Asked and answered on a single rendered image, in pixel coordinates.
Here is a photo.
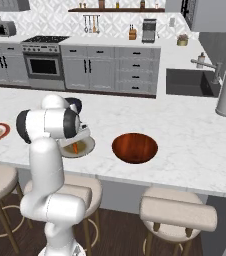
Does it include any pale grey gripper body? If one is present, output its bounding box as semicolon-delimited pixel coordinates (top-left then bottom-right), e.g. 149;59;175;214
58;128;93;148

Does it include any brown wooden bowl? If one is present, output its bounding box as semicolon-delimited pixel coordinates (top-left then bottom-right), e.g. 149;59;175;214
111;132;159;165

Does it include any grey plate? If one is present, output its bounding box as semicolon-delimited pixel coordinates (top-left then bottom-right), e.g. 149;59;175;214
58;135;96;159

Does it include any beige bar stool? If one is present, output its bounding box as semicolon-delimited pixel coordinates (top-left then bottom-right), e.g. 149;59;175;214
23;173;104;256
0;162;33;255
138;186;219;256

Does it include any grey cupboard run with drawers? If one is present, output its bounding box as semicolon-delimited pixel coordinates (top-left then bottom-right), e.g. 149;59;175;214
59;44;162;98

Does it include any steel oven with hob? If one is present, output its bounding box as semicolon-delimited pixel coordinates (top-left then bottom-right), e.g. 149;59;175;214
21;35;70;91

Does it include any grey two-door cupboard run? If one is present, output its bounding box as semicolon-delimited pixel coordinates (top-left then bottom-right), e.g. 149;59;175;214
0;42;31;87

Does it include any wooden knife block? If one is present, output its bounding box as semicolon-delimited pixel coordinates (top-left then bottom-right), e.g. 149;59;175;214
128;24;138;41

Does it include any dark grey sink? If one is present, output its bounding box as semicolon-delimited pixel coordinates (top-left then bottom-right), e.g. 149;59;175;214
165;68;221;99

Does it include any grey coffee machine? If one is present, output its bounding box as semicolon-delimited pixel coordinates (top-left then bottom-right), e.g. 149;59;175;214
141;18;158;44

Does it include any grey toaster oven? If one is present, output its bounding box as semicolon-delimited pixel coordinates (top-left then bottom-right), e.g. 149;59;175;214
0;19;17;38

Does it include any small potted plant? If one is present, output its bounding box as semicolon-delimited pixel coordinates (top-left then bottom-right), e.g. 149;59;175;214
176;33;190;47

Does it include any grey soap dispenser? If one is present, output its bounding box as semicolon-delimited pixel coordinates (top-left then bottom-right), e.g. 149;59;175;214
197;51;207;70

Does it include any grey tap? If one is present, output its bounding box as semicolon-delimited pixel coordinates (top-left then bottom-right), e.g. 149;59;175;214
190;58;224;85

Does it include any rail with hanging tools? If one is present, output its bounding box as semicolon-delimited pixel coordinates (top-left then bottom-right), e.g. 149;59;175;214
82;14;102;35

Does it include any brown wall shelf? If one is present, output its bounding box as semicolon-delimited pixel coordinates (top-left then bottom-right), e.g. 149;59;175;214
67;7;166;14

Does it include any grey wall cupboard with black handle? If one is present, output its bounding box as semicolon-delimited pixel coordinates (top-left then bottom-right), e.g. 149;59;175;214
180;0;226;34

